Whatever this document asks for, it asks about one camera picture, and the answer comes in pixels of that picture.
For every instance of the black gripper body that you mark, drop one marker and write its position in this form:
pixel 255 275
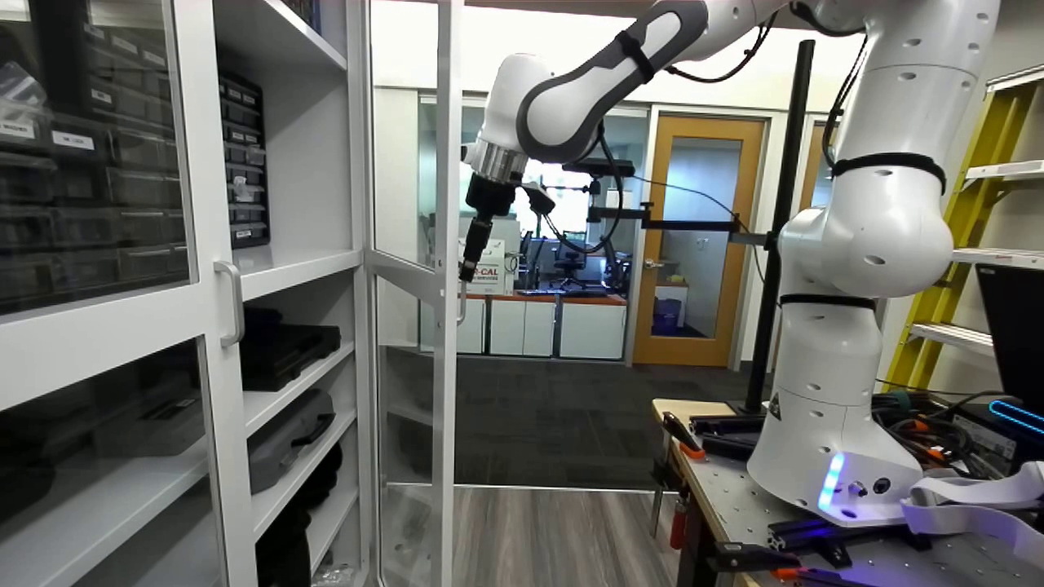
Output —
pixel 492 201

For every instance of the white glass cabinet door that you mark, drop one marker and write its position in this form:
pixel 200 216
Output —
pixel 444 380
pixel 108 336

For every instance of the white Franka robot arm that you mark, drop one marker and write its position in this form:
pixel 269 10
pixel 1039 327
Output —
pixel 859 240

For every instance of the white low cabinet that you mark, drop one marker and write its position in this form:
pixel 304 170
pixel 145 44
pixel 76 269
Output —
pixel 524 327
pixel 475 327
pixel 591 327

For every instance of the wooden framed glass door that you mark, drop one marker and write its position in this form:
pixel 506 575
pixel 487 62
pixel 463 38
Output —
pixel 815 165
pixel 644 272

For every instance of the white equipment box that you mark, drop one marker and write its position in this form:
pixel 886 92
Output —
pixel 503 264

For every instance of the blue machine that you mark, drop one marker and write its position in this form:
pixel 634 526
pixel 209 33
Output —
pixel 582 272

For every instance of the blue bin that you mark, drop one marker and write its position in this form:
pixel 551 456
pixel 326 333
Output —
pixel 671 314

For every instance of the black parts drawer organizer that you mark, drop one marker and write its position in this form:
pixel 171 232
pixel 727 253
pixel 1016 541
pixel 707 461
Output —
pixel 86 165
pixel 247 165

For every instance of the black table clamp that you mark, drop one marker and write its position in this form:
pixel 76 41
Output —
pixel 719 427

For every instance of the black fabric bag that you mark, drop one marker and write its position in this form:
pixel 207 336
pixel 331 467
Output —
pixel 287 541

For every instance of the flat black case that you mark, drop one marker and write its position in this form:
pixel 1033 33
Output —
pixel 150 425

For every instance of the yellow ladder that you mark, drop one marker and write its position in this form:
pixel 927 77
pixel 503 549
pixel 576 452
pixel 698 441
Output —
pixel 996 124

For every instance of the black computer monitor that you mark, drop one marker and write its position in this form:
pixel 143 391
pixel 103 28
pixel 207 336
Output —
pixel 1016 336

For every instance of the white curved plastic part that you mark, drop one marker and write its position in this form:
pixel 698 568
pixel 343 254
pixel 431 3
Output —
pixel 981 491

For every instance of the black box with blue trim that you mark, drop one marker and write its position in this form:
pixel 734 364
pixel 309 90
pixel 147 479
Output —
pixel 1014 402

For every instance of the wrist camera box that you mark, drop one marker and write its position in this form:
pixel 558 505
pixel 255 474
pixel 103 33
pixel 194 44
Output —
pixel 541 201

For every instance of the black stereo camera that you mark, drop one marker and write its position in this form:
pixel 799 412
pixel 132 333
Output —
pixel 607 167

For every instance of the white cabinet frame with shelves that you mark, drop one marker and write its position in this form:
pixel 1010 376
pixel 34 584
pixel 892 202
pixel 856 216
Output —
pixel 295 272

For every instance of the black camera stand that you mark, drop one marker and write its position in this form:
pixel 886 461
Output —
pixel 769 327

